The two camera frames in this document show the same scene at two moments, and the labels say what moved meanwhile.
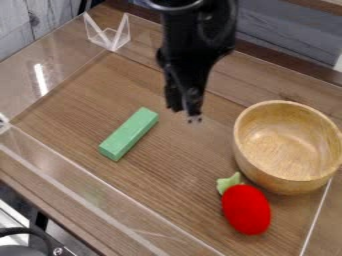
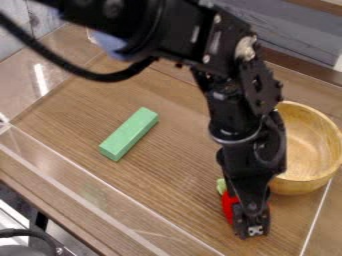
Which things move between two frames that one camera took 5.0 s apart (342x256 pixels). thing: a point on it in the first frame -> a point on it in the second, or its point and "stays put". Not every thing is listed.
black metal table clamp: x=38 y=247 stays put
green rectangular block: x=129 y=133 stays put
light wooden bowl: x=288 y=146 stays put
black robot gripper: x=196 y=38 -> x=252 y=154
